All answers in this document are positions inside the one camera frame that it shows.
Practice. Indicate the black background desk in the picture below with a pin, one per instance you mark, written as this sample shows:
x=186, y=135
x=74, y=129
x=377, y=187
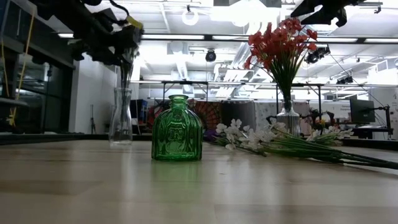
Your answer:
x=373, y=130

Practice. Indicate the small background tripod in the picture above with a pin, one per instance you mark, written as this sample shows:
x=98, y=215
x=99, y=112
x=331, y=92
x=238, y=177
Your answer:
x=92, y=121

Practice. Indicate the blue background box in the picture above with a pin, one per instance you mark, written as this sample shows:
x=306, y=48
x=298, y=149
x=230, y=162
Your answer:
x=143, y=112

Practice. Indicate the grey hanging cloth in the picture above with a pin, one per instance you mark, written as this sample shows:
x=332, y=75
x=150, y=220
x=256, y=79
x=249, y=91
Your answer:
x=237, y=112

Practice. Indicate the clear ribbed glass vase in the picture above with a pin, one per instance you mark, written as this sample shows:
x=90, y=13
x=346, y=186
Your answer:
x=289, y=123

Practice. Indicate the dark glass partition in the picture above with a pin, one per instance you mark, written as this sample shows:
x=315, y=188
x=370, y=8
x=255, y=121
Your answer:
x=56, y=93

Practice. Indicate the colourful background flowers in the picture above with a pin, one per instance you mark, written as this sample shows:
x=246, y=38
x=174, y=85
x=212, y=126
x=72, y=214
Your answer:
x=320, y=123

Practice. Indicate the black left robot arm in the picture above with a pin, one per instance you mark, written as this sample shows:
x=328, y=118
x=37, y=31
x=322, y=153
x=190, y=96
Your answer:
x=77, y=18

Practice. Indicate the green glass vase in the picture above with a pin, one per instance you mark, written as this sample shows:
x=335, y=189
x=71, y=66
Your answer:
x=177, y=137

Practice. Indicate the black ceiling spotlight cluster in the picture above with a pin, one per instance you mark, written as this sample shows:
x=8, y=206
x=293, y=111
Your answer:
x=317, y=55

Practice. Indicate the black background monitor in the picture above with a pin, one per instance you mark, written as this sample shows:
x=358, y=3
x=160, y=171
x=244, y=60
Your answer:
x=362, y=111

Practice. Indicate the ceiling light strip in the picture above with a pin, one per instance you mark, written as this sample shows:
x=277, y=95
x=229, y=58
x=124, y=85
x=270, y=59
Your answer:
x=172, y=36
x=66, y=35
x=335, y=40
x=381, y=40
x=230, y=37

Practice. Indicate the white patterned cloth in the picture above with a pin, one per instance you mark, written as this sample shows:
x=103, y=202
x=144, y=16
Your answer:
x=262, y=110

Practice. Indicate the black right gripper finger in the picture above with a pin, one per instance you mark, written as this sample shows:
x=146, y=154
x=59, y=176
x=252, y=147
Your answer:
x=317, y=7
x=320, y=18

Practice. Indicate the colourful patterned tapestry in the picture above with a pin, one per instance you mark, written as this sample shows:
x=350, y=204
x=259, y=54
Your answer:
x=213, y=115

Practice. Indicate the white artificial flower bunch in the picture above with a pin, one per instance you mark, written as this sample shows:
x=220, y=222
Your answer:
x=326, y=154
x=335, y=135
x=230, y=130

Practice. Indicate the clear smooth glass carafe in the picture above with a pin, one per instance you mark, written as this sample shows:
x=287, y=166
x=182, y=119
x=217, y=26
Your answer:
x=121, y=124

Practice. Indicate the black background frame stand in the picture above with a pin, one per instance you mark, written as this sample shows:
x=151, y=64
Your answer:
x=319, y=99
x=164, y=91

